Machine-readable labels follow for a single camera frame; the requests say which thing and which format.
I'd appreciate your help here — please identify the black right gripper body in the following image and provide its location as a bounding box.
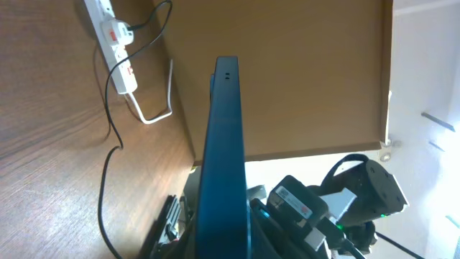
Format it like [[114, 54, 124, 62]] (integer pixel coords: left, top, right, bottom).
[[267, 176, 346, 258]]

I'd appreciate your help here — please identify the white power strip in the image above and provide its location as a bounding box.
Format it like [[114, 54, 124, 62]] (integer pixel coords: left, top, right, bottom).
[[83, 0, 137, 94]]

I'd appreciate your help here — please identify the black USB charging cable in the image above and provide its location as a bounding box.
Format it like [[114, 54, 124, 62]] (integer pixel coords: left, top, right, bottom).
[[97, 0, 174, 259]]

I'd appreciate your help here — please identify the white power strip cord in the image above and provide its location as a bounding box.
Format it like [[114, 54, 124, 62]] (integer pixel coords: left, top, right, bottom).
[[126, 59, 174, 125]]

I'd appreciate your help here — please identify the white USB charger plug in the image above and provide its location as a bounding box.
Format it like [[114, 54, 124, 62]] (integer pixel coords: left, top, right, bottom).
[[101, 19, 134, 47]]

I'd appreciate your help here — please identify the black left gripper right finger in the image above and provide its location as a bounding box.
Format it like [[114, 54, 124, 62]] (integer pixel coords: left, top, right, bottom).
[[249, 199, 305, 259]]

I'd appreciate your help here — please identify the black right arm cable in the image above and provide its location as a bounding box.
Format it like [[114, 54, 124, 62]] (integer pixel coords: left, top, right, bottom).
[[321, 153, 428, 259]]

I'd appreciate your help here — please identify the blue Samsung Galaxy smartphone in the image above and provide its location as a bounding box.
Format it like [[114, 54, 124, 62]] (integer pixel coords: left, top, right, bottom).
[[195, 56, 251, 259]]

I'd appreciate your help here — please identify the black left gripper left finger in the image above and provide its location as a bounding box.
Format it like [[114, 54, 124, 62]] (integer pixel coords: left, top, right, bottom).
[[137, 195, 193, 259]]

